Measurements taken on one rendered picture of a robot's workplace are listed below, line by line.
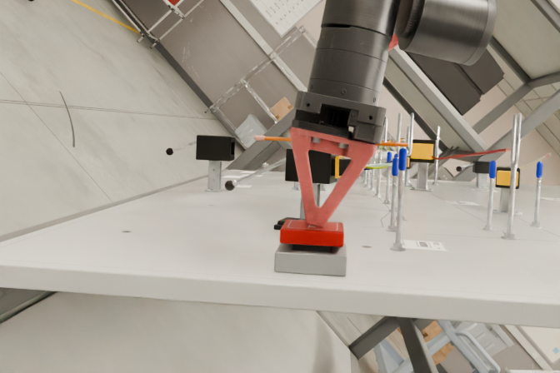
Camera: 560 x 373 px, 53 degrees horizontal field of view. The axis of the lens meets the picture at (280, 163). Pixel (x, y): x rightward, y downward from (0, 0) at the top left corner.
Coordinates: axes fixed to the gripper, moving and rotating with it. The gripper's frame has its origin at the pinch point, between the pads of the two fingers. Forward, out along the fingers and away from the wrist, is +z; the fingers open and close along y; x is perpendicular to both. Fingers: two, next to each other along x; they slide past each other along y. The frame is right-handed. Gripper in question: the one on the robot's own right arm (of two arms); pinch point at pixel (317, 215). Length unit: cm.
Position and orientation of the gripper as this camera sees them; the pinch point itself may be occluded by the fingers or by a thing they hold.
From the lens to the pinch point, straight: 45.9
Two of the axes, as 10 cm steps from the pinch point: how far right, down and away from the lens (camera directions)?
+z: -2.0, 9.8, 0.5
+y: 0.9, -0.4, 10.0
